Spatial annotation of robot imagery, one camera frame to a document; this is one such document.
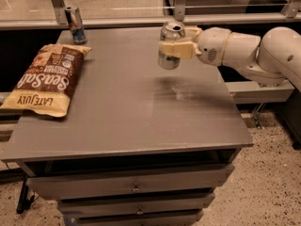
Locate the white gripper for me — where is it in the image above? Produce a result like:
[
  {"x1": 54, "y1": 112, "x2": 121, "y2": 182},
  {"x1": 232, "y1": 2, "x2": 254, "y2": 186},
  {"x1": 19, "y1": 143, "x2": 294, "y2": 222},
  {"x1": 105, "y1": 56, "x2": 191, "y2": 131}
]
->
[{"x1": 159, "y1": 26, "x2": 231, "y2": 67}]

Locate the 7up soda can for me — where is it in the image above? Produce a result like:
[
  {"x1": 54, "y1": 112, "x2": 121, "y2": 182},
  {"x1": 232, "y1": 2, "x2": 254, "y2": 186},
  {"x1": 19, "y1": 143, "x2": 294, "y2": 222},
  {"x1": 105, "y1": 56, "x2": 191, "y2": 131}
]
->
[{"x1": 158, "y1": 21, "x2": 185, "y2": 70}]

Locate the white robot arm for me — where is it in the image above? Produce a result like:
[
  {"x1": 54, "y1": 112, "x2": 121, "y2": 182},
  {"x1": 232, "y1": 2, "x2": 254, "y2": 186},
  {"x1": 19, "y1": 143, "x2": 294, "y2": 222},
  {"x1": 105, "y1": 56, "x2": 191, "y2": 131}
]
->
[{"x1": 159, "y1": 26, "x2": 301, "y2": 90}]

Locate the blue silver energy drink can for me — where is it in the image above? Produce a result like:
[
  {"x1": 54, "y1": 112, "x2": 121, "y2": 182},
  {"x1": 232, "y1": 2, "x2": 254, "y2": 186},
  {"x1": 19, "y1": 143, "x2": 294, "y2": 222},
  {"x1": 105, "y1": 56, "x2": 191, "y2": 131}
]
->
[{"x1": 65, "y1": 7, "x2": 87, "y2": 44}]

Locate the brown Late July chip bag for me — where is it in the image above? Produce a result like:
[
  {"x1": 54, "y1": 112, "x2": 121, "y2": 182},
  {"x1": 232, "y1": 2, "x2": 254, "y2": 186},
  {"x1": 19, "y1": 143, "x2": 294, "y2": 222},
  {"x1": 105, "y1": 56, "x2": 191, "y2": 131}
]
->
[{"x1": 1, "y1": 44, "x2": 91, "y2": 118}]

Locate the grey drawer cabinet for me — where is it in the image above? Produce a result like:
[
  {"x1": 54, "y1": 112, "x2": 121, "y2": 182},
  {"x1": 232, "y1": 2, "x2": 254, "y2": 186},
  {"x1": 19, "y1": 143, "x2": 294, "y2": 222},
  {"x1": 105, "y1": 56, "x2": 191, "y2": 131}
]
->
[{"x1": 0, "y1": 25, "x2": 254, "y2": 226}]

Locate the top grey drawer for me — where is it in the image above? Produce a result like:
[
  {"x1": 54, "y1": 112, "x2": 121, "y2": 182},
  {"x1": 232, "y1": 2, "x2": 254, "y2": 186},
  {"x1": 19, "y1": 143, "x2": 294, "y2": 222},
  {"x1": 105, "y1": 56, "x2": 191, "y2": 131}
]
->
[{"x1": 27, "y1": 164, "x2": 234, "y2": 200}]

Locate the grey drawer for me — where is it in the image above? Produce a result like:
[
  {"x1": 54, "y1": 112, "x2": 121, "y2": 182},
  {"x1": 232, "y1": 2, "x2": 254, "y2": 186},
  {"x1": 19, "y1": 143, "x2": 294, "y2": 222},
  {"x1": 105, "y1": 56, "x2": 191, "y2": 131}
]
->
[
  {"x1": 65, "y1": 210, "x2": 203, "y2": 226},
  {"x1": 58, "y1": 193, "x2": 214, "y2": 218},
  {"x1": 27, "y1": 164, "x2": 234, "y2": 200}
]

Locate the middle grey drawer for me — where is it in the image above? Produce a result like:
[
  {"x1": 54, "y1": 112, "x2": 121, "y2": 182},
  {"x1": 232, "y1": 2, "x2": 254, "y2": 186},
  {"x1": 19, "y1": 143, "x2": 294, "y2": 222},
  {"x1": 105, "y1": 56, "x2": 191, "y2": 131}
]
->
[{"x1": 58, "y1": 193, "x2": 214, "y2": 218}]

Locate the bottom grey drawer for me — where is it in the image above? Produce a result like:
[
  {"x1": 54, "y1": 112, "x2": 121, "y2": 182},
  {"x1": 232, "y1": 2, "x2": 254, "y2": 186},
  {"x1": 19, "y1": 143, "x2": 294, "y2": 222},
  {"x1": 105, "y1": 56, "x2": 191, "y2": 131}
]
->
[{"x1": 65, "y1": 210, "x2": 203, "y2": 226}]

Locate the metal railing frame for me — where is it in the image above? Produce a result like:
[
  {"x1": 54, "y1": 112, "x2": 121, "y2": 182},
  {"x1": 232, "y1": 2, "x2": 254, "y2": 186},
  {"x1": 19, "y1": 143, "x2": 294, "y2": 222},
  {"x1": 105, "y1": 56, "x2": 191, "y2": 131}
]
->
[{"x1": 0, "y1": 0, "x2": 301, "y2": 30}]

